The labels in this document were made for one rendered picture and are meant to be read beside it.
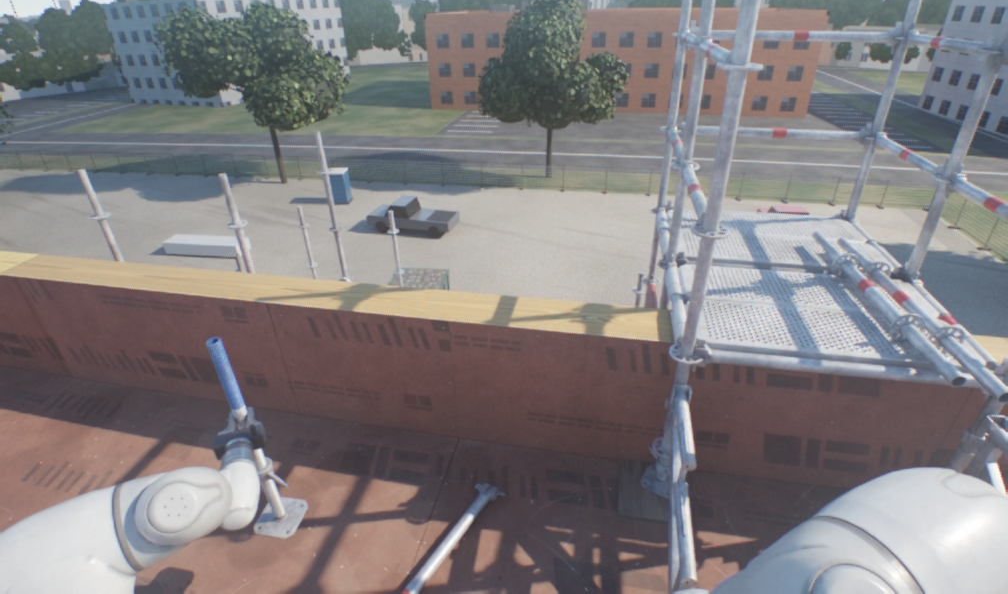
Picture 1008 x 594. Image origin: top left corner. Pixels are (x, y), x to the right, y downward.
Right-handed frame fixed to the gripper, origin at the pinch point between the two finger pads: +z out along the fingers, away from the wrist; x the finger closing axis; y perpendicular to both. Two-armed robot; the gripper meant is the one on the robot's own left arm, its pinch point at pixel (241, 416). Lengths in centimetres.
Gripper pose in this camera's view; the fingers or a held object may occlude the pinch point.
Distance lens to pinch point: 173.0
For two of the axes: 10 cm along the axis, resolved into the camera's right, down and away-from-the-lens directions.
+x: -9.3, 2.0, -3.2
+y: -0.2, -8.7, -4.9
